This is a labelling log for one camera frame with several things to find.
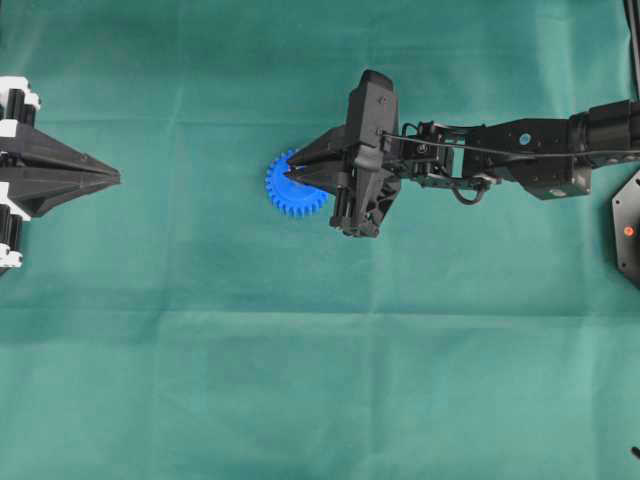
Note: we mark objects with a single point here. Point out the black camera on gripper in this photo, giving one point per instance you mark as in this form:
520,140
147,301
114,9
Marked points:
372,110

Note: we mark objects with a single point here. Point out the black frame rail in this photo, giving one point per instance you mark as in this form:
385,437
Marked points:
631,9

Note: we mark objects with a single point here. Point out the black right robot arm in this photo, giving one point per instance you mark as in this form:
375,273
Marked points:
548,158

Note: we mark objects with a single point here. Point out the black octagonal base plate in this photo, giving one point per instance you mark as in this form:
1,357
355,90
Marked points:
625,213

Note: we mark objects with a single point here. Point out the blue plastic gear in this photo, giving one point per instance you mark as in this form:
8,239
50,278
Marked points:
287,196

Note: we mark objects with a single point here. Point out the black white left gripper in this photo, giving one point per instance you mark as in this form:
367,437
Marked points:
27,193

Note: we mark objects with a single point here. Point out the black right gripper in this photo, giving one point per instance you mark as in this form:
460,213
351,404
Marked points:
363,188

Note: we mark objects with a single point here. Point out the green table cloth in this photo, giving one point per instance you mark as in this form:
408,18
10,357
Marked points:
178,326

